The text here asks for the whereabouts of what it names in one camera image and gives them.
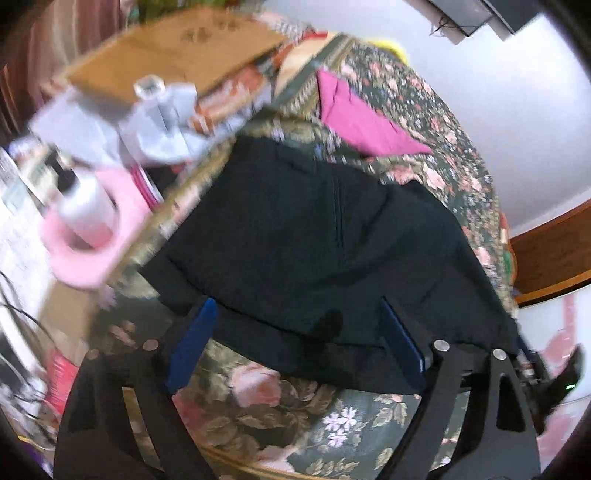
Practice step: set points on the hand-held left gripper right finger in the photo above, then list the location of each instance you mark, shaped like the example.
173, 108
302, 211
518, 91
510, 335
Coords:
402, 342

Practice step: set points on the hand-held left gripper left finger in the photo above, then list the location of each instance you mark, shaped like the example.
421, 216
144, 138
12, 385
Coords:
191, 341

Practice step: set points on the black pants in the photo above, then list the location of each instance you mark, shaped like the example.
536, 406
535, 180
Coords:
300, 240

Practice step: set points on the wooden wardrobe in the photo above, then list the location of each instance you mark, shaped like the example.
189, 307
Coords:
554, 254

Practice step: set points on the pink roll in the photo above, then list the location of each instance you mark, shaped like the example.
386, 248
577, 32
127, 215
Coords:
131, 203

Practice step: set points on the white bottle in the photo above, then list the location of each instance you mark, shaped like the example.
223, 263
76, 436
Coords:
87, 207

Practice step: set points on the crumpled white paper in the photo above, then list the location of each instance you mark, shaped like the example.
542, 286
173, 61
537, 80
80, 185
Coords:
157, 134

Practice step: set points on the magenta cloth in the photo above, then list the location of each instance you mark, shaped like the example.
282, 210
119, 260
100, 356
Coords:
360, 120

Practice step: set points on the striped orange blanket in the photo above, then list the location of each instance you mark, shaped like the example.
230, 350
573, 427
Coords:
226, 99

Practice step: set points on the floral blanket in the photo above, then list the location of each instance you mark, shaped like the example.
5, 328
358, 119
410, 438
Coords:
406, 92

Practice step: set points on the cardboard sheets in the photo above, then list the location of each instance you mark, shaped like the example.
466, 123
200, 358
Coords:
175, 50

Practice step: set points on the yellow plush object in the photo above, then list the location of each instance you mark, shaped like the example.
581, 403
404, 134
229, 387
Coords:
390, 46

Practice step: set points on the small black monitor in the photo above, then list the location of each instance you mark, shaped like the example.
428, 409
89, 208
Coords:
461, 14

